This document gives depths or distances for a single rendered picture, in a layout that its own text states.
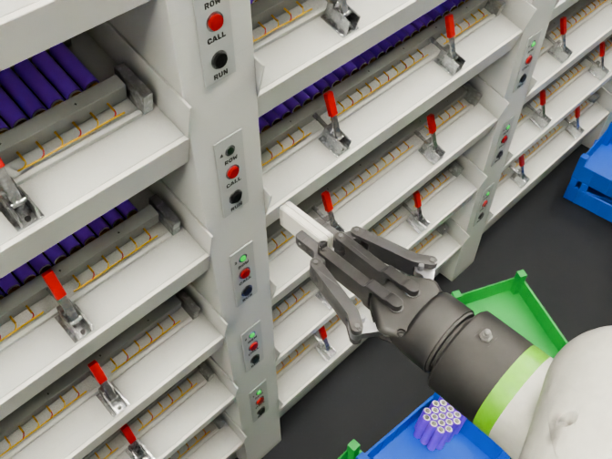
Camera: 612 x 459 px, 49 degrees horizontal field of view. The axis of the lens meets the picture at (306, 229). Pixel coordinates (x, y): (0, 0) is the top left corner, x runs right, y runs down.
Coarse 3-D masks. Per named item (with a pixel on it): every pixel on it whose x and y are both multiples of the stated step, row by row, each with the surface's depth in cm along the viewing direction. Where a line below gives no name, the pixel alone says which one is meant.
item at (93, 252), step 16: (144, 208) 85; (128, 224) 83; (144, 224) 84; (96, 240) 81; (112, 240) 82; (128, 240) 84; (80, 256) 80; (96, 256) 81; (64, 272) 79; (80, 272) 81; (32, 288) 77; (0, 304) 76; (16, 304) 76; (32, 304) 78; (0, 320) 75; (32, 320) 77; (0, 336) 75
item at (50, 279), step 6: (48, 270) 73; (42, 276) 73; (48, 276) 73; (54, 276) 73; (48, 282) 73; (54, 282) 73; (54, 288) 74; (60, 288) 74; (54, 294) 74; (60, 294) 74; (60, 300) 75; (66, 300) 75; (66, 306) 75; (72, 306) 76; (66, 312) 76; (72, 312) 76; (72, 318) 76
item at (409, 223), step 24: (456, 168) 147; (432, 192) 145; (456, 192) 147; (384, 216) 137; (408, 216) 140; (432, 216) 142; (408, 240) 138; (312, 288) 129; (288, 312) 125; (312, 312) 127; (288, 336) 124
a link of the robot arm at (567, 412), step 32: (576, 352) 46; (608, 352) 45; (544, 384) 48; (576, 384) 45; (608, 384) 43; (544, 416) 45; (576, 416) 43; (608, 416) 42; (544, 448) 44; (576, 448) 42; (608, 448) 41
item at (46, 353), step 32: (160, 192) 86; (160, 224) 87; (192, 224) 84; (128, 256) 84; (160, 256) 85; (192, 256) 85; (64, 288) 80; (96, 288) 81; (128, 288) 82; (160, 288) 83; (96, 320) 79; (128, 320) 82; (0, 352) 75; (32, 352) 76; (64, 352) 77; (0, 384) 74; (32, 384) 75; (0, 416) 75
